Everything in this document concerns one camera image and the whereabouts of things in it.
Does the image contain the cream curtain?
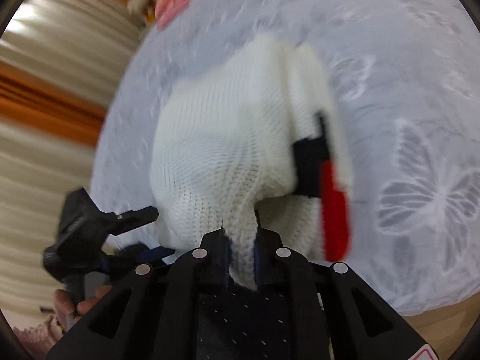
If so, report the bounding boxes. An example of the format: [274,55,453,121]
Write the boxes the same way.
[1,0,140,326]

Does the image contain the orange curtain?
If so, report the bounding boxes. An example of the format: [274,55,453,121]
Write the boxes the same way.
[1,63,106,147]

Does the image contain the white red black knit sweater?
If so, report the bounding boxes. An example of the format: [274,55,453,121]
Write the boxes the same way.
[150,34,353,290]

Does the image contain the black dotted trousers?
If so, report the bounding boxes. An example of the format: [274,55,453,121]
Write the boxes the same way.
[194,280,324,360]

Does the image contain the grey butterfly bed sheet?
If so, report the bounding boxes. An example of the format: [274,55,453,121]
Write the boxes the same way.
[90,0,479,315]

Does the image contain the left hand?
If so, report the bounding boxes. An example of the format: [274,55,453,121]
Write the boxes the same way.
[52,283,113,331]

